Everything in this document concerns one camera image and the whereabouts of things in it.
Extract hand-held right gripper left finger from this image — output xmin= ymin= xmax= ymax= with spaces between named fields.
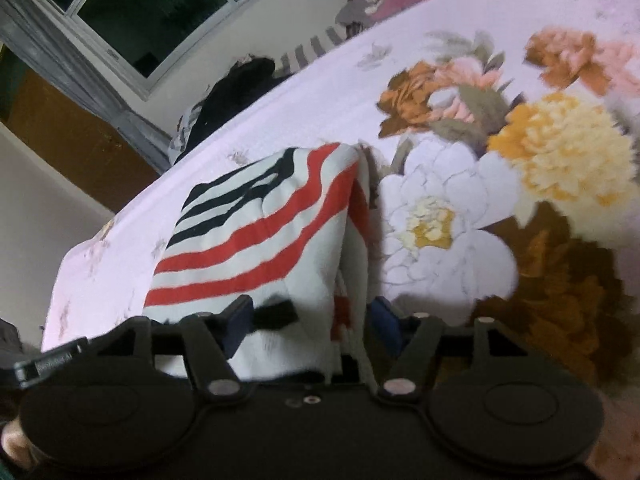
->
xmin=100 ymin=294 xmax=299 ymax=409

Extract brown wooden door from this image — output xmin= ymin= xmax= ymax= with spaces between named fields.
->
xmin=6 ymin=69 xmax=160 ymax=215

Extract white framed window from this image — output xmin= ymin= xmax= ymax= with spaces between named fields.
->
xmin=29 ymin=0 xmax=283 ymax=95

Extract person's left hand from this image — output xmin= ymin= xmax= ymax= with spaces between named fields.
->
xmin=0 ymin=419 xmax=32 ymax=467

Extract dark clothes pile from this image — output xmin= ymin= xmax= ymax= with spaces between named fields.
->
xmin=169 ymin=56 xmax=296 ymax=167

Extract striped black red white garment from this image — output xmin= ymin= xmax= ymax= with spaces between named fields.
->
xmin=144 ymin=142 xmax=374 ymax=382

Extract pink floral bed sheet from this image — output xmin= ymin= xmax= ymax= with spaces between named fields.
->
xmin=40 ymin=0 xmax=640 ymax=480

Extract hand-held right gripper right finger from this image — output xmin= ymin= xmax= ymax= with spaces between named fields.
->
xmin=367 ymin=296 xmax=532 ymax=407

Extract grey curtain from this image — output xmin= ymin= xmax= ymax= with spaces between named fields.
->
xmin=0 ymin=0 xmax=175 ymax=172

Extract grey striped cloth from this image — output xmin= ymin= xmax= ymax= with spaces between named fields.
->
xmin=277 ymin=27 xmax=348 ymax=78

